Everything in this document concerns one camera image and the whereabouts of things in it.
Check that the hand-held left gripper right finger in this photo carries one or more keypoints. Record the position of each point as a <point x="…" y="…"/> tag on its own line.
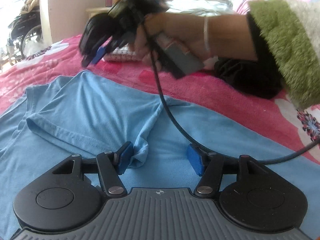
<point x="195" y="161"/>

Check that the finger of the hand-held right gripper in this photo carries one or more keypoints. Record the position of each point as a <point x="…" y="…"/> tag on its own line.
<point x="99" y="54"/>

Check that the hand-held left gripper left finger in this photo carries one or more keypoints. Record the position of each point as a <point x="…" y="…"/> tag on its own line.
<point x="125" y="158"/>

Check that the light blue printed t-shirt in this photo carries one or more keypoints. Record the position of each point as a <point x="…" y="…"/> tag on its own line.
<point x="87" y="120"/>

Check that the person's right forearm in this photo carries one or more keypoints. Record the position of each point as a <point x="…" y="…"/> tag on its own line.
<point x="280" y="42"/>

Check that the person's right hand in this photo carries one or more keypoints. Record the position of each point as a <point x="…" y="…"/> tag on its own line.
<point x="182" y="27"/>

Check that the white knit cloth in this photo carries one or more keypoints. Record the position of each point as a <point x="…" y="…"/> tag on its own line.
<point x="122" y="56"/>

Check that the cream nightstand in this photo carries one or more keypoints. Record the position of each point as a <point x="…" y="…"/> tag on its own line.
<point x="97" y="12"/>

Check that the clear plastic bag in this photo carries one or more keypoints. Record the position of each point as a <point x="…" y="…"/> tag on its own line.
<point x="37" y="48"/>

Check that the red floral blanket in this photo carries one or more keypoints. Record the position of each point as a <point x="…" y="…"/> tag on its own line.
<point x="225" y="92"/>

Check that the black wheelchair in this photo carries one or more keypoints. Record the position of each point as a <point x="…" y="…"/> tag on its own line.
<point x="22" y="32"/>

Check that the black cloth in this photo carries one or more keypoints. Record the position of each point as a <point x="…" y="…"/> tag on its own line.
<point x="250" y="80"/>

